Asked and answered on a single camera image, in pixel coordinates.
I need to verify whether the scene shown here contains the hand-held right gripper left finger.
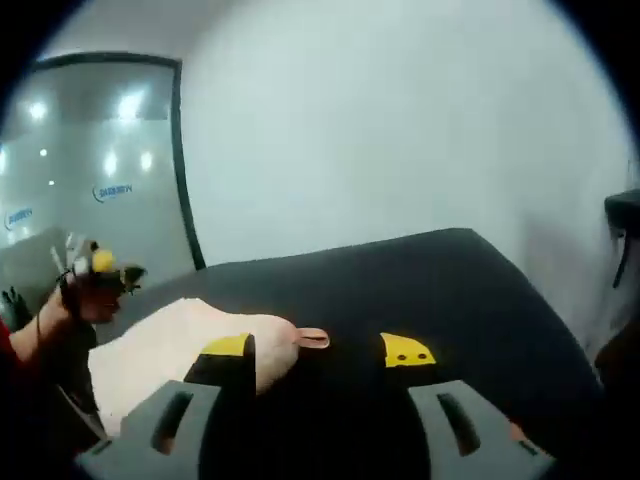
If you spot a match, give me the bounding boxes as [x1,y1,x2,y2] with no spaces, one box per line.
[74,331,258,480]

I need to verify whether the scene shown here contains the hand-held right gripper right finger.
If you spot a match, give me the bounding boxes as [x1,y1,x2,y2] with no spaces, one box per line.
[378,331,557,480]

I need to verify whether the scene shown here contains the pink fluffy towel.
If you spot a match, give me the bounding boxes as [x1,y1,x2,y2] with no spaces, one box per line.
[87,297,332,437]

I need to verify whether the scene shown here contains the person's left hand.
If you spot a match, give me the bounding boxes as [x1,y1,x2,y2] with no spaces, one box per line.
[58,286,122,326]

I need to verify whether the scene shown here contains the black spiky object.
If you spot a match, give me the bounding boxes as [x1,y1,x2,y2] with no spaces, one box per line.
[0,286,30,332]

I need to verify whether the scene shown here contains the black stool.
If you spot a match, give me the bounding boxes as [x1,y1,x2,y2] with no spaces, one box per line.
[603,188,640,290]

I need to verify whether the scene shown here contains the black cable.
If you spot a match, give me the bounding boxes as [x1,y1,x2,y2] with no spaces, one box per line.
[33,269,76,334]

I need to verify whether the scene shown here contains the glass partition with black frame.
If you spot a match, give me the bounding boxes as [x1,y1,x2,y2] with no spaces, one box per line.
[0,53,207,274]

